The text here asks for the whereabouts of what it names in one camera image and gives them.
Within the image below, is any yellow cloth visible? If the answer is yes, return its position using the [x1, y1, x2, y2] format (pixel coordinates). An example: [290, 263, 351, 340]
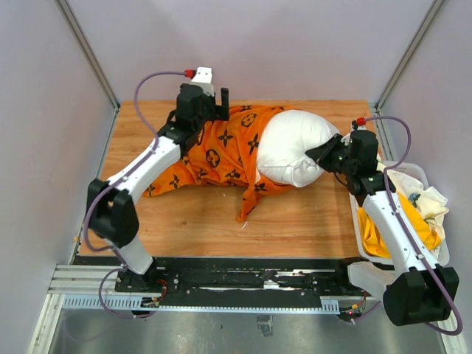
[358, 191, 442, 259]

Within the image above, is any orange patterned pillowcase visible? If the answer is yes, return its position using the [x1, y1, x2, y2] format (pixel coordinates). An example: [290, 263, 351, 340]
[142, 105, 294, 222]

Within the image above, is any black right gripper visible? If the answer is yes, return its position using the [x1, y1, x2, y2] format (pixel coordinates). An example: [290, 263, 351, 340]
[306, 133, 355, 176]

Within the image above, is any grey slotted cable duct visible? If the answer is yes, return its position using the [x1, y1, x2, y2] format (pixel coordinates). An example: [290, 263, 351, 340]
[61, 296, 340, 314]

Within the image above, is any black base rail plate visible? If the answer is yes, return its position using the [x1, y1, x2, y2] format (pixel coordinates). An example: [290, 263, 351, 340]
[115, 257, 365, 308]

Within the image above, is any white pillow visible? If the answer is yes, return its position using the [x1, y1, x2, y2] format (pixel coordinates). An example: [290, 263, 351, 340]
[256, 110, 339, 187]

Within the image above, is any aluminium frame post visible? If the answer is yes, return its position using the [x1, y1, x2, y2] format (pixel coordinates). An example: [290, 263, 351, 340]
[373, 0, 448, 112]
[53, 0, 120, 112]

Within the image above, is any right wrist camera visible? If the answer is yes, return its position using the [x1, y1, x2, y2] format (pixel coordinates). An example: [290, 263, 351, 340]
[341, 117, 367, 146]

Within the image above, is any white cartoon print cloth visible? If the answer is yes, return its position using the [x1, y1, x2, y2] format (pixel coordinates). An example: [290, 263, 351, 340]
[387, 169, 449, 240]

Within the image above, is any right aluminium frame post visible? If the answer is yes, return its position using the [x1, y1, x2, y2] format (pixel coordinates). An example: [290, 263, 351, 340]
[373, 0, 448, 112]

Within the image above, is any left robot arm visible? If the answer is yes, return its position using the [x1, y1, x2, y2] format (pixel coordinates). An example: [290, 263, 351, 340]
[83, 83, 229, 292]

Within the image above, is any left aluminium frame post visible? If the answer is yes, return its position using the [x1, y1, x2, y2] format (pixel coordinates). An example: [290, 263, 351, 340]
[53, 0, 120, 112]

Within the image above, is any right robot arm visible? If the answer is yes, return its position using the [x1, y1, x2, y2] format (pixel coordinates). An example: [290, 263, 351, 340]
[306, 130, 459, 326]

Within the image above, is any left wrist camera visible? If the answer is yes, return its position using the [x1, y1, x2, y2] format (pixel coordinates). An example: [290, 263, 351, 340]
[190, 67, 215, 97]

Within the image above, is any white plastic laundry basket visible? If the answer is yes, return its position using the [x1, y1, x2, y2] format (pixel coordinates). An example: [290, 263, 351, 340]
[350, 162, 450, 266]

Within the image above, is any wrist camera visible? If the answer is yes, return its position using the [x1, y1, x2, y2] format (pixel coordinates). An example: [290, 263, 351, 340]
[190, 67, 215, 97]
[341, 117, 367, 146]

